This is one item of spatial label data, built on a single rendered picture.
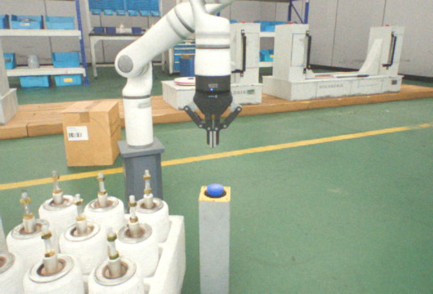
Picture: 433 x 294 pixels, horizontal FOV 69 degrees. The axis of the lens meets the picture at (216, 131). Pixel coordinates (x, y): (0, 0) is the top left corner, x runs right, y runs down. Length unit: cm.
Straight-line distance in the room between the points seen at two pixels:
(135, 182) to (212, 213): 46
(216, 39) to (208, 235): 44
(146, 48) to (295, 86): 232
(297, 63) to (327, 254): 236
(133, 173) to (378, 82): 323
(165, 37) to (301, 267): 80
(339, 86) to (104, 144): 251
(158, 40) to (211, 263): 64
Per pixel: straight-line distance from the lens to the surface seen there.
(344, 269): 109
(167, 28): 98
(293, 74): 323
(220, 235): 76
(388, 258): 119
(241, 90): 287
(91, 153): 182
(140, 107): 107
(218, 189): 73
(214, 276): 84
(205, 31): 63
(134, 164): 111
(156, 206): 83
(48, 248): 68
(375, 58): 408
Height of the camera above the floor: 66
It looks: 16 degrees down
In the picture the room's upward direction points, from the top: straight up
